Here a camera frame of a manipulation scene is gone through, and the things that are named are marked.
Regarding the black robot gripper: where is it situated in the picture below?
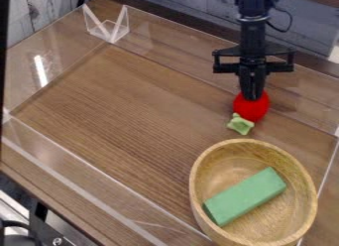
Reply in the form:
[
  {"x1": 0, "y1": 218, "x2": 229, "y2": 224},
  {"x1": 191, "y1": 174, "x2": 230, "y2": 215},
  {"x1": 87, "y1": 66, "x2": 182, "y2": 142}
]
[{"x1": 213, "y1": 16, "x2": 296, "y2": 100}]

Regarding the red plush strawberry toy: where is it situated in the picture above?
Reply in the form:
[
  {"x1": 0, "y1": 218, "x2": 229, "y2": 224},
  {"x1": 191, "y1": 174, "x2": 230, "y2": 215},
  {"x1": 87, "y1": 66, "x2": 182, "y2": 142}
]
[{"x1": 228, "y1": 90, "x2": 272, "y2": 136}]

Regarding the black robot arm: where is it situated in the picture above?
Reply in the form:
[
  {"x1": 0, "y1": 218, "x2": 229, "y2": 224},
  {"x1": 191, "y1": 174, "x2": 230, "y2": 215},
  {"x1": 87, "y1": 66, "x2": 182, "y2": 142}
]
[{"x1": 213, "y1": 0, "x2": 296, "y2": 101}]

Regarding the green rectangular block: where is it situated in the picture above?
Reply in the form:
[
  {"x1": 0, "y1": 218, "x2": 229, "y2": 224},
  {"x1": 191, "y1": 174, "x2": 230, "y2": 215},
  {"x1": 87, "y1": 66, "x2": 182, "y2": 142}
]
[{"x1": 204, "y1": 167, "x2": 288, "y2": 227}]

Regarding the wooden bowl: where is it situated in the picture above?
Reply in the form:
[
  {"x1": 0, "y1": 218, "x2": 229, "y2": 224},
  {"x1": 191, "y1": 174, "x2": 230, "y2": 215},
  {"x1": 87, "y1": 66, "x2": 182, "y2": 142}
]
[{"x1": 190, "y1": 139, "x2": 318, "y2": 246}]

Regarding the clear acrylic corner bracket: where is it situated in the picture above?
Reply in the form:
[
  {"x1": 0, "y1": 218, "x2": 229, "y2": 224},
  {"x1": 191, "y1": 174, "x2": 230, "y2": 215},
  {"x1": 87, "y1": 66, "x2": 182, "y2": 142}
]
[{"x1": 83, "y1": 5, "x2": 130, "y2": 44}]

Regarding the clear acrylic tray wall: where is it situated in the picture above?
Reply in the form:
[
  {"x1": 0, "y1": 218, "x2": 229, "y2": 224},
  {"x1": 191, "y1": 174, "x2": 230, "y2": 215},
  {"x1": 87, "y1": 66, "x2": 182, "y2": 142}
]
[{"x1": 2, "y1": 115, "x2": 213, "y2": 246}]

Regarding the black table leg bracket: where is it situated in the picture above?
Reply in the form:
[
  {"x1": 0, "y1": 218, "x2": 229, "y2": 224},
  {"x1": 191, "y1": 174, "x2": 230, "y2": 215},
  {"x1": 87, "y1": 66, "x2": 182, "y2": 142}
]
[{"x1": 30, "y1": 201, "x2": 86, "y2": 246}]

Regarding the black cable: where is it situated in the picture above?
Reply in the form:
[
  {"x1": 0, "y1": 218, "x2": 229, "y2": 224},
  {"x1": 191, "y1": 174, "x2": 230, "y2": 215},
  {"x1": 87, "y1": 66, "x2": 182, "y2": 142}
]
[{"x1": 0, "y1": 219, "x2": 38, "y2": 246}]

